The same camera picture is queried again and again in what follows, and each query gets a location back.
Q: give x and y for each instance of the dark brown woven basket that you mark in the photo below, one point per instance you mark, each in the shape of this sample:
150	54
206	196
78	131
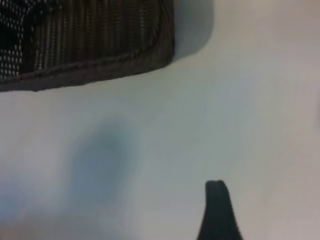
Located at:
87	37

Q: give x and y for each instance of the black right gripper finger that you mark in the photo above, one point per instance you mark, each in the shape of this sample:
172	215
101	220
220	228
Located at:
218	217

